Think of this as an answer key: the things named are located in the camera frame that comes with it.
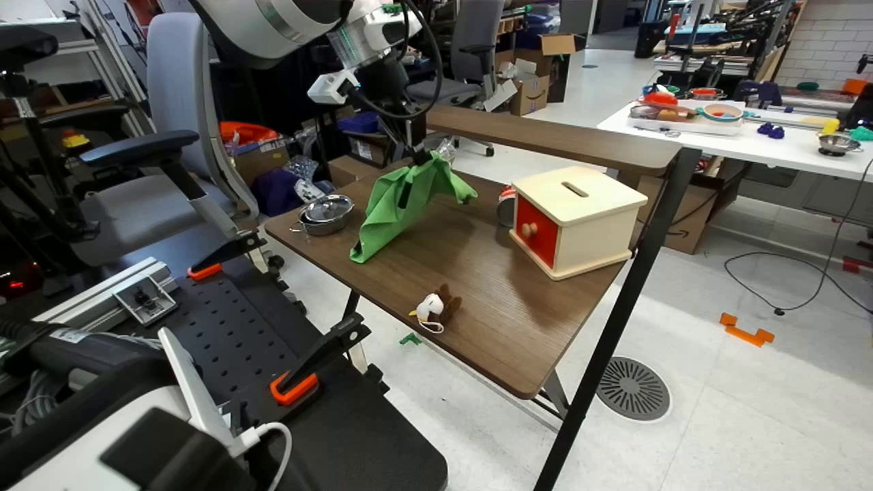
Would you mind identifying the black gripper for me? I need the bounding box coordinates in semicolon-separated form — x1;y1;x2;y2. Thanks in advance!
357;58;433;167

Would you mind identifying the green cloth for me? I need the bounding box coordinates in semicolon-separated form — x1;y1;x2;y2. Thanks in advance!
350;155;477;266

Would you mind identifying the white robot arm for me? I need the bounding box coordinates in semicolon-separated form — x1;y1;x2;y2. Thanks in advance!
191;0;433;121

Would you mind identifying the steel pot with lid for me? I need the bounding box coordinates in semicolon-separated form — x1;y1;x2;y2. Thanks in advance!
300;195;356;237

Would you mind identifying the cardboard box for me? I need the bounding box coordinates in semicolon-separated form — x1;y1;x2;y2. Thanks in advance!
496;34;578;114

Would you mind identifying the long brown bench table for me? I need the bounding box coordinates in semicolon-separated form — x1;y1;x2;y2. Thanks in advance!
425;107;702;174

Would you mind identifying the brown folding table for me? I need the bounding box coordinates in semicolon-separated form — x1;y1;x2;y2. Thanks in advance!
264;158;620;401

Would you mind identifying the small plush toy animal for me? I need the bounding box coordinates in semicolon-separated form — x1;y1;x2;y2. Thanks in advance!
410;285;461;335

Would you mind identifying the wooden box with red drawer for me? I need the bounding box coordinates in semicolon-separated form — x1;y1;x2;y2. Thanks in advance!
510;167;646;281

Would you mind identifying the grey armchair with armrest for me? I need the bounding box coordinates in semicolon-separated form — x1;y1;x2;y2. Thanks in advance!
72;11;260;268

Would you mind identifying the round floor drain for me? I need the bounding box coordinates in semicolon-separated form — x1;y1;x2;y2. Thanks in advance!
598;358;672;420

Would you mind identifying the orange floor marker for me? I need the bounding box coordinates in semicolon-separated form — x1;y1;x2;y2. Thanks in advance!
720;312;776;347

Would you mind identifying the white table with toys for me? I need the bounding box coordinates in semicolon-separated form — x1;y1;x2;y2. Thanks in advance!
598;96;873;182

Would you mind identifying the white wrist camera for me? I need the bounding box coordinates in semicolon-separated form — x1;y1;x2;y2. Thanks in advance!
305;72;361;107

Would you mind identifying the black perforated mount plate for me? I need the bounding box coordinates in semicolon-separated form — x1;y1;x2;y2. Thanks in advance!
161;275;448;491

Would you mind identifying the orange handled black clamp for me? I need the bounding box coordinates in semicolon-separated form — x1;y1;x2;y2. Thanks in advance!
267;315;371;410

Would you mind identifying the black floor cable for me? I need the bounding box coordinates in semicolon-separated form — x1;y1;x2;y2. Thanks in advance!
720;154;873;320

